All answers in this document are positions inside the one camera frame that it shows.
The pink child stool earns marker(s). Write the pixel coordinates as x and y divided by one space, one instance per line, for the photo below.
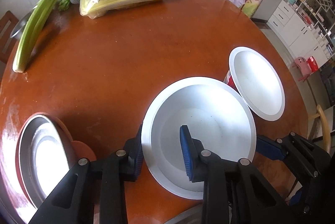
306 66

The white red noodle bowl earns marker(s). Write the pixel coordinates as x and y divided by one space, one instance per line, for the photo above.
214 113

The long celery bunch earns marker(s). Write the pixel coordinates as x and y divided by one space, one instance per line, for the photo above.
30 34

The white storage cabinet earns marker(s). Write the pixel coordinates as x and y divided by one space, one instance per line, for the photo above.
306 28

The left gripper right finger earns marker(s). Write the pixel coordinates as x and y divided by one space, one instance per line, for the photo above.
233 192

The light wooden curved chair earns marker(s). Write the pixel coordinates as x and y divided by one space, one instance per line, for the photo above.
325 128

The brown wooden slat chair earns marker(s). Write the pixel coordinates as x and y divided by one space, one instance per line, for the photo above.
7 24

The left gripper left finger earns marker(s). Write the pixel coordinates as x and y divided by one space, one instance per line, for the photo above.
73 198

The steel round pan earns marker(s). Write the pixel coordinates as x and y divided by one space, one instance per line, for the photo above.
42 158

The steel mixing bowl far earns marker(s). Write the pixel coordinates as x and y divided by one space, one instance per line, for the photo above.
17 31

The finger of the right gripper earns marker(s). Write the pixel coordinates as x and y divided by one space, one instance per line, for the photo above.
269 148

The orange plastic plate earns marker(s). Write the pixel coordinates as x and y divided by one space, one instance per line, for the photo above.
78 145

